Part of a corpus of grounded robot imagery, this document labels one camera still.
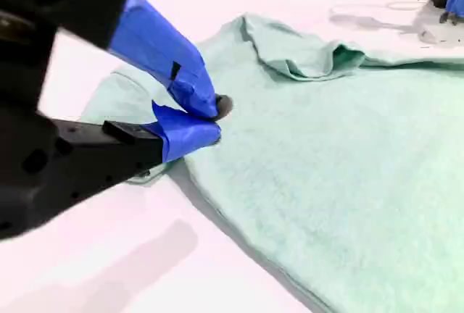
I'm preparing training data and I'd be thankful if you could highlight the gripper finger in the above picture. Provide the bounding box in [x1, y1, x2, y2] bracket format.
[54, 101, 223, 198]
[0, 0, 235, 121]

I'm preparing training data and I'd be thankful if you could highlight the pale green T-shirt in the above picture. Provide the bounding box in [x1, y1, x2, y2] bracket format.
[81, 12, 464, 313]

